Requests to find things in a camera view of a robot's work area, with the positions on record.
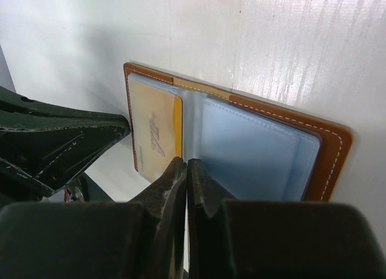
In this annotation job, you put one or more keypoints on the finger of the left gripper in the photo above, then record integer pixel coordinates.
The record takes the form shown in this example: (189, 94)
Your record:
(44, 147)

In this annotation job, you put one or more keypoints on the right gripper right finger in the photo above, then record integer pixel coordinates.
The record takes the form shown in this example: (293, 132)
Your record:
(232, 238)

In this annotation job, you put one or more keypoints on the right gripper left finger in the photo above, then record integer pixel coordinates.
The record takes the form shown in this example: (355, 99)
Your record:
(142, 238)

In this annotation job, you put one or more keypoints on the brown leather card holder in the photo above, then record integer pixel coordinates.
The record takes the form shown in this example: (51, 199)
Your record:
(336, 139)

